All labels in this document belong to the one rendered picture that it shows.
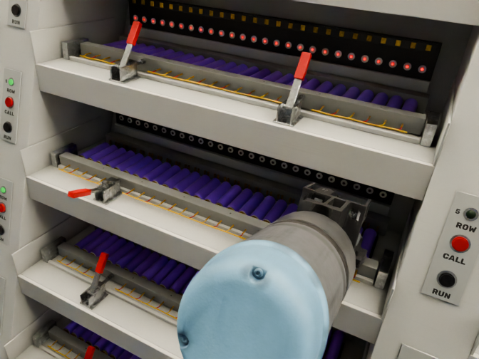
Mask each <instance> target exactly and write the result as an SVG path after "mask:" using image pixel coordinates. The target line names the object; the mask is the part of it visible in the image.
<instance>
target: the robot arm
mask: <svg viewBox="0 0 479 359"><path fill-rule="evenodd" d="M315 186H316V182H313V183H311V184H308V185H307V186H305V187H303V190H302V194H301V197H300V200H299V205H298V208H297V211H296V212H292V213H290V214H287V215H284V216H282V217H280V218H278V219H277V220H276V221H274V222H272V223H271V224H269V225H268V226H266V227H265V228H263V229H261V230H260V231H258V232H257V233H255V234H253V235H252V236H250V237H249V238H247V239H245V240H244V241H242V242H240V243H237V244H234V245H232V246H229V247H227V248H226V249H224V250H222V251H221V252H219V253H218V254H216V255H215V256H214V257H212V258H211V259H210V260H209V261H208V262H207V263H206V264H205V265H204V267H203V268H202V269H201V270H200V271H199V272H198V273H197V274H196V275H195V277H194V278H193V279H192V280H191V282H190V283H189V285H188V286H187V288H186V290H185V292H184V294H183V296H182V299H181V302H180V307H179V310H178V315H177V337H178V341H179V344H180V351H181V353H182V356H183V359H321V358H322V356H323V354H324V350H325V347H326V342H327V338H328V336H329V332H330V330H331V327H332V324H333V322H334V319H335V318H336V315H337V313H338V311H339V308H340V306H341V303H342V301H343V300H344V298H345V296H346V293H347V291H348V290H349V287H350V285H351V282H352V280H353V277H354V272H355V269H356V268H358V267H359V265H361V264H362V263H364V261H365V258H366V255H367V251H368V250H366V249H362V248H361V243H362V241H363V238H362V236H361V233H360V231H361V226H362V224H363V222H364V220H365V218H366V215H367V213H368V210H369V206H370V203H371V199H369V200H368V201H367V202H366V203H365V205H364V204H361V203H360V202H355V201H352V200H348V199H345V198H343V197H341V196H339V195H337V196H334V195H335V191H336V190H335V189H329V188H325V187H320V188H318V189H316V190H314V188H315ZM307 194H309V196H308V198H307V199H306V196H307Z"/></svg>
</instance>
